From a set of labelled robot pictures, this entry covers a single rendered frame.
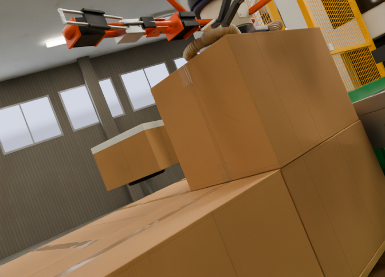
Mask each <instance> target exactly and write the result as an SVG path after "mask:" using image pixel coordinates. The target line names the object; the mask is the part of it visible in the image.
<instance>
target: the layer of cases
mask: <svg viewBox="0 0 385 277"><path fill-rule="evenodd" d="M384 240H385V176H384V173H383V171H382V169H381V166H380V164H379V162H378V160H377V157H376V155H375V152H374V150H373V148H372V145H371V143H370V141H369V139H368V136H367V134H366V132H365V129H364V127H363V124H362V122H361V120H357V121H356V122H354V123H353V124H351V125H350V126H348V127H346V128H345V129H343V130H341V131H340V132H339V133H337V134H335V135H334V136H332V137H330V138H329V139H327V140H325V141H324V142H322V143H321V144H319V145H318V146H316V147H314V148H313V149H311V150H309V151H308V152H306V153H305V154H303V155H301V156H300V157H298V158H297V159H295V160H293V161H292V162H290V163H289V164H287V165H285V166H284V167H282V168H279V169H275V170H272V171H268V172H264V173H260V174H257V175H253V176H249V177H244V178H241V179H238V180H233V181H229V182H226V183H222V184H218V185H214V186H211V187H207V188H202V189H199V190H196V191H191V190H190V187H189V185H188V182H187V180H186V178H184V179H182V180H180V181H178V182H176V183H173V184H171V185H169V186H167V187H165V188H163V189H161V190H159V191H157V192H155V193H153V194H151V195H148V196H146V197H144V198H142V199H140V200H138V201H136V202H134V203H132V204H130V205H128V206H126V207H124V208H121V209H119V210H117V211H115V212H113V213H110V214H109V215H107V216H104V217H102V218H101V219H99V220H96V221H94V222H92V223H90V224H88V225H86V226H83V227H81V228H80V229H77V230H75V231H73V232H71V233H69V234H67V235H65V236H63V237H61V238H59V239H56V240H54V241H52V242H50V243H48V244H46V245H44V246H42V247H40V248H38V249H36V250H34V251H31V252H29V253H27V254H25V255H23V256H21V257H18V258H16V259H14V260H12V261H10V262H8V263H6V264H4V265H2V266H0V277H359V276H360V274H361V273H362V272H363V270H364V269H365V267H366V265H367V264H368V263H369V261H370V260H371V258H372V257H373V256H374V254H375V252H376V251H377V250H378V248H379V247H380V245H381V244H382V243H383V241H384Z"/></svg>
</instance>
